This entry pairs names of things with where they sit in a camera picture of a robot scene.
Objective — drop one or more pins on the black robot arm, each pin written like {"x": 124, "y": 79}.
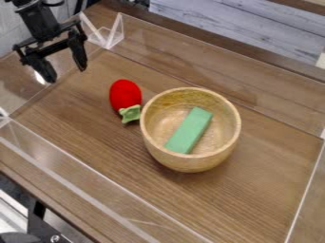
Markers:
{"x": 51, "y": 37}

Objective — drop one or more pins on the green rectangular block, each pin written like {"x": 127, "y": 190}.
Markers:
{"x": 190, "y": 131}

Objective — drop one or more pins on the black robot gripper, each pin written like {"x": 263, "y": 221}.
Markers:
{"x": 51, "y": 37}

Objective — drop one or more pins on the red plush object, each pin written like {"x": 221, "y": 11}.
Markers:
{"x": 124, "y": 94}

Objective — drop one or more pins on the clear acrylic front wall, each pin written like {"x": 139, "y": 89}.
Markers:
{"x": 99, "y": 207}

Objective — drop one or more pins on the clear acrylic corner bracket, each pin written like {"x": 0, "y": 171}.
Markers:
{"x": 104, "y": 37}

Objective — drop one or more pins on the wooden bowl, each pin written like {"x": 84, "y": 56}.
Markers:
{"x": 160, "y": 118}

